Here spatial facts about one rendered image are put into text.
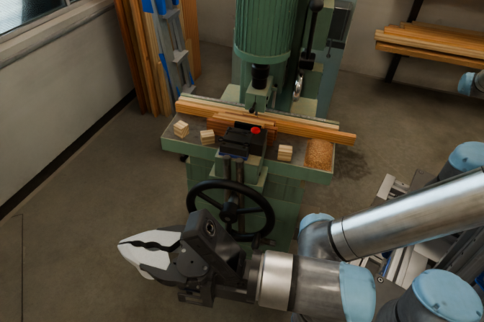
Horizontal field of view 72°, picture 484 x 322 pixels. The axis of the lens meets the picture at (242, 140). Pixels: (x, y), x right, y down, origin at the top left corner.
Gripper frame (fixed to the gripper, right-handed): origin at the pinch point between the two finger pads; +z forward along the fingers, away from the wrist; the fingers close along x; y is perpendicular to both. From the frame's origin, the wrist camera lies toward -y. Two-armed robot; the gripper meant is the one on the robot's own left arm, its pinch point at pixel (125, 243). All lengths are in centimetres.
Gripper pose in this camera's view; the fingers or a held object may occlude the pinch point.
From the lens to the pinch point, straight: 54.3
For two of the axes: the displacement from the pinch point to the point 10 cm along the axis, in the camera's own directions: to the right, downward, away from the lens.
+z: -9.8, -1.3, 1.4
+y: -0.1, 7.8, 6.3
